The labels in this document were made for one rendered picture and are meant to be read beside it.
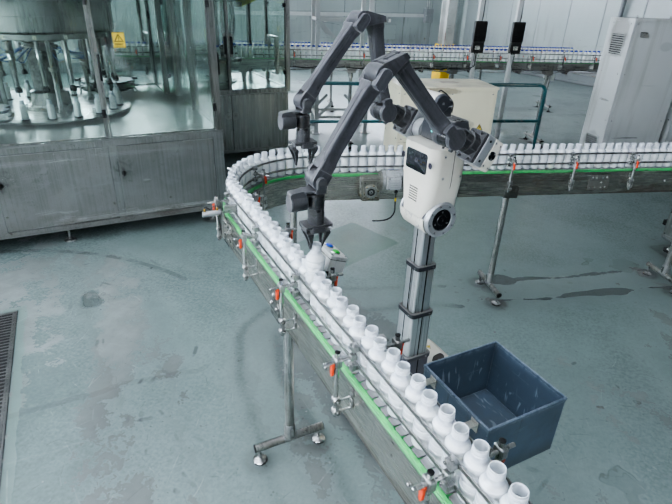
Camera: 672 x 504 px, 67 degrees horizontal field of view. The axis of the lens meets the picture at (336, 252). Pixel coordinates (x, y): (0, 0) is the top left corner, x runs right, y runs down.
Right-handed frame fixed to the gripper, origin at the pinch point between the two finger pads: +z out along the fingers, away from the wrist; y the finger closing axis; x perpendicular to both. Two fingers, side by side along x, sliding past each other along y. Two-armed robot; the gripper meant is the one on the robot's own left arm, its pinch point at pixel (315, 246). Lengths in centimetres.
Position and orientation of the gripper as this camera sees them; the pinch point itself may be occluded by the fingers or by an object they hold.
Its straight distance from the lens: 175.6
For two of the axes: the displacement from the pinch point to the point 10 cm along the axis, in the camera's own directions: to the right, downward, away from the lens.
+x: -4.4, -4.3, 7.9
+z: -0.3, 8.9, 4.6
